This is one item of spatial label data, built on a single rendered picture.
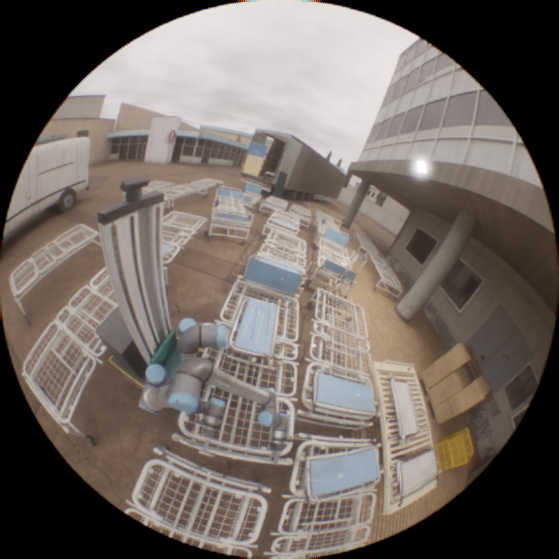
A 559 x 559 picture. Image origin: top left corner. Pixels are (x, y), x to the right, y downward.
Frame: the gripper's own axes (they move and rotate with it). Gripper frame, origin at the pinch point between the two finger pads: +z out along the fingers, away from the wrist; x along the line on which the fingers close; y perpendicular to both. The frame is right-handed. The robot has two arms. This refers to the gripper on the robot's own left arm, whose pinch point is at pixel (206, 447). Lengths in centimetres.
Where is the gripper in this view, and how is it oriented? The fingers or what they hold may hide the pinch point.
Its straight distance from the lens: 123.7
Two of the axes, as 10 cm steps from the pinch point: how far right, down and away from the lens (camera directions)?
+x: -3.1, 6.5, 6.9
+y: 9.4, 3.2, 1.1
